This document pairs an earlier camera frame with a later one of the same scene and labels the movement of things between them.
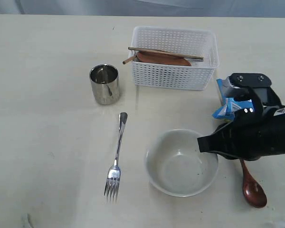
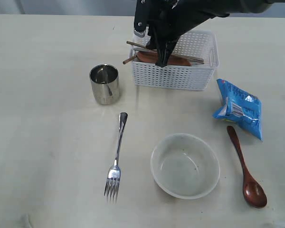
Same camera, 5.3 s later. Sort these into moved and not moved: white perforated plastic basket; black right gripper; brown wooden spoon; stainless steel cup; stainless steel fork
Moved: black right gripper
Not moved: stainless steel fork; brown wooden spoon; white perforated plastic basket; stainless steel cup
